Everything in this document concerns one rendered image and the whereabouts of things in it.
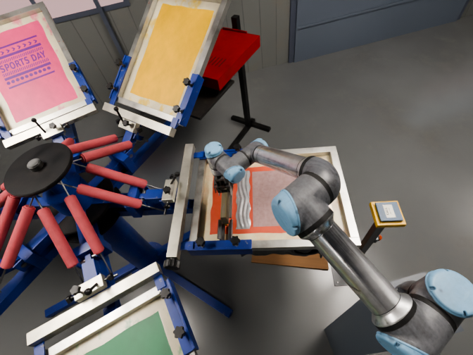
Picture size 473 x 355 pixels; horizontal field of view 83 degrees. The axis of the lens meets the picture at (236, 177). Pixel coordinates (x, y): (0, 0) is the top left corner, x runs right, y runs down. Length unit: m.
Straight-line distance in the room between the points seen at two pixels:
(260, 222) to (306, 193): 0.67
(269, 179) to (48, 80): 1.62
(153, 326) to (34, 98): 1.64
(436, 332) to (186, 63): 1.64
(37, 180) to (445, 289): 1.52
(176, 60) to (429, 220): 2.30
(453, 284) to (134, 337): 1.13
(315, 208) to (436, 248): 1.99
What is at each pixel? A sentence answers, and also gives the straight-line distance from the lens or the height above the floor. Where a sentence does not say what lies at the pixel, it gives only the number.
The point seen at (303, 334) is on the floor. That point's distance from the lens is 2.20.
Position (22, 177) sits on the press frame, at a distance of 1.55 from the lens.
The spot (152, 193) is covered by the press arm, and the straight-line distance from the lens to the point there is 1.49.
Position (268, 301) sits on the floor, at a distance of 2.22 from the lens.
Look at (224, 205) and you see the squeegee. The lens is 1.28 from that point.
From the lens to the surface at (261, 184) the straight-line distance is 1.48.
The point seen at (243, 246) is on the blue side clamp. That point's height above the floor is 1.00.
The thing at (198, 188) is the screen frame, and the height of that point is 0.99.
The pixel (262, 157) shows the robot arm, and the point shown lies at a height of 1.41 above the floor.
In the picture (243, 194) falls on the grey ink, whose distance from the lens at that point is 1.45.
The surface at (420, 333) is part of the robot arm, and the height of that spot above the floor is 1.43.
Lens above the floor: 2.19
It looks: 54 degrees down
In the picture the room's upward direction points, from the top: 12 degrees counter-clockwise
